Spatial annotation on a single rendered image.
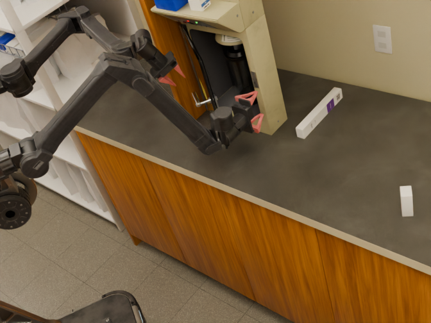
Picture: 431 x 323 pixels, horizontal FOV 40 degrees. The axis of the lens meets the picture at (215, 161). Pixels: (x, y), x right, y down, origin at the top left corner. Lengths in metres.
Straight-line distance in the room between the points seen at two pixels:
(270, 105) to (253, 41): 0.29
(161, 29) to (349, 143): 0.82
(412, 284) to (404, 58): 0.85
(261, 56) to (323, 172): 0.47
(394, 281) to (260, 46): 0.91
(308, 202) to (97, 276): 1.68
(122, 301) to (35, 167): 1.28
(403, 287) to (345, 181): 0.39
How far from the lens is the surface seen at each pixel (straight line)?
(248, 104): 1.92
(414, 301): 2.03
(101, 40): 2.14
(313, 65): 2.58
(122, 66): 1.61
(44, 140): 1.70
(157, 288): 3.16
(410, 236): 1.86
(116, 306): 2.86
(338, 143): 2.19
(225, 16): 1.94
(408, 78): 2.36
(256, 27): 2.08
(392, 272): 1.96
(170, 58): 2.04
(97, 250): 3.50
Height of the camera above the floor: 2.35
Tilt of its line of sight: 39 degrees down
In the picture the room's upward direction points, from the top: 19 degrees counter-clockwise
